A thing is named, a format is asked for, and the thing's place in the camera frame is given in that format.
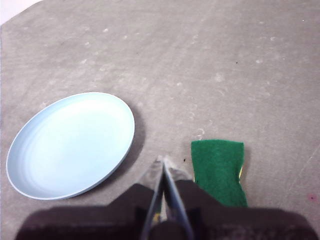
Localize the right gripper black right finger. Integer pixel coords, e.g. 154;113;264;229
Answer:
154;156;320;240

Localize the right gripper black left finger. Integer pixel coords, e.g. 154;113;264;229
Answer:
14;154;165;240

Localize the light blue round plate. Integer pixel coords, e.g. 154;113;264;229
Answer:
6;91;136;201

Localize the yellow sponge with green pad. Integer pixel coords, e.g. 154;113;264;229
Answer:
190;139;249;208

